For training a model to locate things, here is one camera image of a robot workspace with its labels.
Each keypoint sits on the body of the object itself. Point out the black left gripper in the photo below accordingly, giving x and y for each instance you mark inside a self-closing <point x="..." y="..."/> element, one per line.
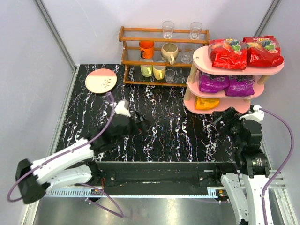
<point x="138" y="122"/>

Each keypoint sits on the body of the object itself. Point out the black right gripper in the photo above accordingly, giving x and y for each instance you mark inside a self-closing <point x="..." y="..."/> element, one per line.
<point x="225" y="116"/>

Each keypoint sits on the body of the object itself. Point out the orange candy bag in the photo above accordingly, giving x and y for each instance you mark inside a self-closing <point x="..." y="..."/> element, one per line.
<point x="206" y="103"/>

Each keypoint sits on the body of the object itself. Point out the purple candy bag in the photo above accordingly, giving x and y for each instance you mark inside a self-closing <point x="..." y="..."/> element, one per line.
<point x="213" y="83"/>
<point x="240" y="86"/>

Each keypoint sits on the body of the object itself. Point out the pink and cream plate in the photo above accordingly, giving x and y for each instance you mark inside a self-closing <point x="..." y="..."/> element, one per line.
<point x="101" y="81"/>

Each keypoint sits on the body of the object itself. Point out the red candy bag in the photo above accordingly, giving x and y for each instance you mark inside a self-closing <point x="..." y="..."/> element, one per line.
<point x="263" y="52"/>
<point x="228" y="54"/>

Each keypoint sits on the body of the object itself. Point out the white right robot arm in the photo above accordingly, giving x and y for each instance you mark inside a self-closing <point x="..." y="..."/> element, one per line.
<point x="246" y="181"/>

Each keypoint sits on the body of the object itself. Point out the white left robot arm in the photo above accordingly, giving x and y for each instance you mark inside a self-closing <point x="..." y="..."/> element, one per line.
<point x="72" y="165"/>

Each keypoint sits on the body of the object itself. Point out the pink three-tier shelf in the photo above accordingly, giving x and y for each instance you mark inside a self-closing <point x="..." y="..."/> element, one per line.
<point x="202" y="63"/>

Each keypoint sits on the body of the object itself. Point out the clear glass bottom shelf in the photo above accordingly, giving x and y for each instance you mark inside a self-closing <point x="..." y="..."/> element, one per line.
<point x="169" y="76"/>

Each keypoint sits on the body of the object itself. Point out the clear glass shelf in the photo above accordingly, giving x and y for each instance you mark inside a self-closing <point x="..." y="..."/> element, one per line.
<point x="169" y="76"/>
<point x="187" y="51"/>

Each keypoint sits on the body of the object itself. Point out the clear glass middle shelf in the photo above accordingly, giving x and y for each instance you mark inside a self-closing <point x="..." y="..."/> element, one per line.
<point x="187" y="51"/>

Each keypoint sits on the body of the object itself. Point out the pale green mug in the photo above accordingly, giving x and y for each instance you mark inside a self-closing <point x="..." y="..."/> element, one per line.
<point x="146" y="70"/>

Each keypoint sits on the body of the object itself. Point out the cream yellow mug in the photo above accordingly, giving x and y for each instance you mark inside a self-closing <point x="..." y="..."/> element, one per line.
<point x="159" y="71"/>

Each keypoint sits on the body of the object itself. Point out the brown wooden cup rack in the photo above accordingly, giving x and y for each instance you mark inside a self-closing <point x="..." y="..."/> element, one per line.
<point x="131" y="53"/>

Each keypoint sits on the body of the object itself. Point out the orange mug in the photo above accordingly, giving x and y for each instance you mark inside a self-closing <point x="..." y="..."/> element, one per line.
<point x="146" y="49"/>

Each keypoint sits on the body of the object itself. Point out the beige round mug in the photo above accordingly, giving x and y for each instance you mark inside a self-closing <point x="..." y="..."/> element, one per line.
<point x="169" y="53"/>

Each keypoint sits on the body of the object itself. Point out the clear glass top right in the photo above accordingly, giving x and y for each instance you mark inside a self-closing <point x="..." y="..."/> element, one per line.
<point x="195" y="30"/>

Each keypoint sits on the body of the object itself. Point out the clear glass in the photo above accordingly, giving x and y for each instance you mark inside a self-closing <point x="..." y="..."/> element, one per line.
<point x="167" y="28"/>
<point x="195" y="30"/>

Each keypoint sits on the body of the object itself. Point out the clear glass top left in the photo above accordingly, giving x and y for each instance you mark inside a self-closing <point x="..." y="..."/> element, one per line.
<point x="167" y="28"/>

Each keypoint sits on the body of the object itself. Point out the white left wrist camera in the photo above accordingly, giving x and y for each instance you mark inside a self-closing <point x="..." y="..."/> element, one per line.
<point x="121" y="108"/>

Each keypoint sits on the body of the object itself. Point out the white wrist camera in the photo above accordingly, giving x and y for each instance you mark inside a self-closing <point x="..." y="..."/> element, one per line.
<point x="256" y="114"/>
<point x="121" y="108"/>

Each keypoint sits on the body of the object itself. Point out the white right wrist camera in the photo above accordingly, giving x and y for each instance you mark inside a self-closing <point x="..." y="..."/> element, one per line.
<point x="256" y="114"/>

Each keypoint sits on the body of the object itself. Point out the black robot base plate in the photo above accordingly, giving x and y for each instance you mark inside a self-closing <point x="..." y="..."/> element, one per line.
<point x="197" y="174"/>

